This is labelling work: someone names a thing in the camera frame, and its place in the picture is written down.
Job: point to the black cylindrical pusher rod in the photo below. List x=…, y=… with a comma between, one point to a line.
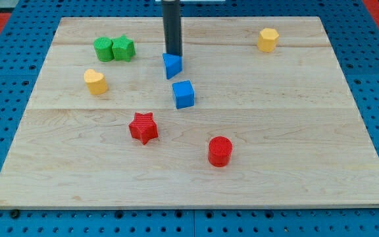
x=172, y=26

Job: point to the blue triangle block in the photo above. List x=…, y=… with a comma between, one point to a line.
x=172, y=65

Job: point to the red star block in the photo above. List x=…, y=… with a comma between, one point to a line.
x=143, y=127

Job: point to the yellow heart block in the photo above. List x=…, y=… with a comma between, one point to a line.
x=95, y=82

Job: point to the green cylinder block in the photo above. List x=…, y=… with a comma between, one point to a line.
x=103, y=49

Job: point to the blue cube block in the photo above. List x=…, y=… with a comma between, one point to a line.
x=183, y=94

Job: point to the light wooden board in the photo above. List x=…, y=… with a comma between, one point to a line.
x=299, y=141

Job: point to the red cylinder block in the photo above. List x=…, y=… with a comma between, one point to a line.
x=220, y=151

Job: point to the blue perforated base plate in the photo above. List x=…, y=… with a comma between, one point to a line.
x=25, y=40

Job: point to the green star block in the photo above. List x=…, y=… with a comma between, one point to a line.
x=123, y=48

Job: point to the yellow hexagon block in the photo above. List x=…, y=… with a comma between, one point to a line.
x=268, y=40

